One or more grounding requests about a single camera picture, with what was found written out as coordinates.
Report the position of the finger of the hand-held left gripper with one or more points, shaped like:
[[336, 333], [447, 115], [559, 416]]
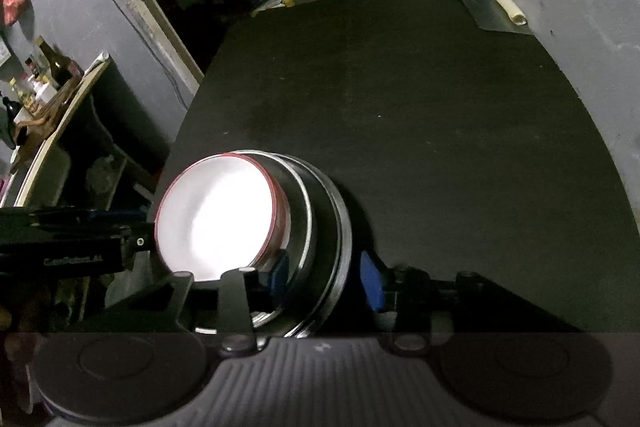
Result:
[[65, 257], [60, 222]]

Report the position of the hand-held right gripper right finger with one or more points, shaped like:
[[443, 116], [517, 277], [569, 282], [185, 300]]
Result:
[[372, 282]]

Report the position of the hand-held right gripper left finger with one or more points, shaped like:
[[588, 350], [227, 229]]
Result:
[[279, 279]]

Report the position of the steel bowl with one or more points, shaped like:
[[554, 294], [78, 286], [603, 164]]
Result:
[[303, 219]]

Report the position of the wooden shelf unit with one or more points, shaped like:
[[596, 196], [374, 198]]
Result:
[[60, 127]]

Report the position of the dark brown glass bottle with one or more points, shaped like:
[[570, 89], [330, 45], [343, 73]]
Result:
[[56, 64]]

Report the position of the rolled white paper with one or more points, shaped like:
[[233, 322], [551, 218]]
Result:
[[96, 63]]

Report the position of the red plastic bag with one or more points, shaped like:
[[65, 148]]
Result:
[[14, 2]]

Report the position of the grey metal plate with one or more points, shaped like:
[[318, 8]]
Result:
[[492, 14]]

